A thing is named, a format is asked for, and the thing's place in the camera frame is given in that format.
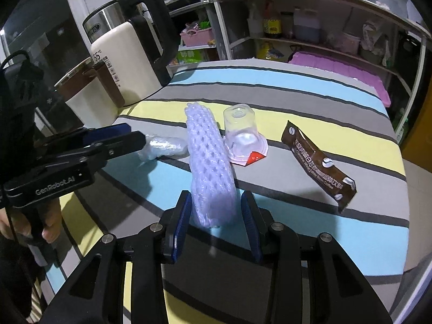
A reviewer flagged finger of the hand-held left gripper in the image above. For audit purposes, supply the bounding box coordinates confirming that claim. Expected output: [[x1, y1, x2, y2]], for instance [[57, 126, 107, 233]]
[[35, 123, 131, 149], [40, 131, 146, 168]]

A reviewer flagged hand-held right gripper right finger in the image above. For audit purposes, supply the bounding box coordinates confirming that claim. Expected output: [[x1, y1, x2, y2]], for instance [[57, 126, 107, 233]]
[[240, 191, 394, 324]]

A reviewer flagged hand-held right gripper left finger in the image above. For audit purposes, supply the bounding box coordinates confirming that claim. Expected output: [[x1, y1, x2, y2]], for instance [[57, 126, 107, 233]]
[[40, 190, 193, 324]]

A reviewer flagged clear plastic wrap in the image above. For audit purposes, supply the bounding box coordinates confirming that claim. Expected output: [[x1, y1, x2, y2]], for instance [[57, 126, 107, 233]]
[[138, 135, 189, 163]]

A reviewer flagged purple foam net sleeve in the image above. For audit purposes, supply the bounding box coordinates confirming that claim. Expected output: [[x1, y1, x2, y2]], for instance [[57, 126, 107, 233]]
[[184, 102, 237, 228]]

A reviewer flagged person's left forearm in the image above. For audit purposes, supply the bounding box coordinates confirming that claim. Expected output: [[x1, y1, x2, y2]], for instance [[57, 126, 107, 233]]
[[0, 234, 48, 324]]

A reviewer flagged person's left hand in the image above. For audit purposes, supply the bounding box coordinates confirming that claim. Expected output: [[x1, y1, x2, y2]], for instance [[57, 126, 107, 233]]
[[0, 205, 63, 244]]

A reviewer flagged cream cup with brown band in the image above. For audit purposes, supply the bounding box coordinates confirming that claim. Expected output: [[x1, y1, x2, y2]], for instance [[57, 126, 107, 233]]
[[54, 57, 126, 129]]

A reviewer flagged striped tablecloth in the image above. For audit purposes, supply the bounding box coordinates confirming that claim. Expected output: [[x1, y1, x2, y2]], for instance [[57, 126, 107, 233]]
[[44, 59, 410, 324]]

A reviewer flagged cream electric kettle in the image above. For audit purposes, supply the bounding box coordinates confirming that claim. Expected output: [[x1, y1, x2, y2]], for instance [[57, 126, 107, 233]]
[[82, 0, 179, 107]]

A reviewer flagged brown coffee sachet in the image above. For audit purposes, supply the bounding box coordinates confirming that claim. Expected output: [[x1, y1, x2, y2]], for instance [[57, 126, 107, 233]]
[[281, 120, 357, 214]]

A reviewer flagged clear plastic cup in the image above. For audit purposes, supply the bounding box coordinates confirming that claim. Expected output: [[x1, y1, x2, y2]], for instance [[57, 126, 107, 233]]
[[223, 105, 269, 167]]

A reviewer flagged green package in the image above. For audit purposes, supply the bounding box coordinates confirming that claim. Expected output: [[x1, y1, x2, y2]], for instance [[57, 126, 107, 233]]
[[177, 49, 206, 65]]

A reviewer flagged pink basket with snacks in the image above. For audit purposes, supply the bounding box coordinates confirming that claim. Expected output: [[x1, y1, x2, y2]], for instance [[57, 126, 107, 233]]
[[180, 22, 215, 48]]

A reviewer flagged yellow package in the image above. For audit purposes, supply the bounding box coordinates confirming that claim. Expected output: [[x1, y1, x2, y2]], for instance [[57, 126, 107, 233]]
[[258, 40, 287, 62]]

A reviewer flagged white plastic bottle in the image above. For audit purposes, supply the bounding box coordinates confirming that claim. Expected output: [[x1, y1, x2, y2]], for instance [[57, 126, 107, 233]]
[[248, 5, 264, 39]]

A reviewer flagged purple plastic tray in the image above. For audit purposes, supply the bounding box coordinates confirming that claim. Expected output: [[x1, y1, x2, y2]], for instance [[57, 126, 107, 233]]
[[288, 51, 391, 106]]

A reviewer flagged dark sauce bottle yellow label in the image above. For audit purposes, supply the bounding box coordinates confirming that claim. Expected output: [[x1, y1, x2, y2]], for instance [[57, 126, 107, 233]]
[[263, 2, 282, 38]]

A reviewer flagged glass jar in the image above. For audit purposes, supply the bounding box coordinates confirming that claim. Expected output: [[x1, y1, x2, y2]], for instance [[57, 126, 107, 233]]
[[282, 12, 295, 39]]

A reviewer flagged purple liquid jug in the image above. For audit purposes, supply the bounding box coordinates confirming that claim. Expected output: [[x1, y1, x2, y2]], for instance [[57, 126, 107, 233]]
[[293, 8, 321, 44]]

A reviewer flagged bundle of plastic bags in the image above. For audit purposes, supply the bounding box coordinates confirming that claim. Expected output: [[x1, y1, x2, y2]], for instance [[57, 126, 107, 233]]
[[359, 18, 392, 66]]

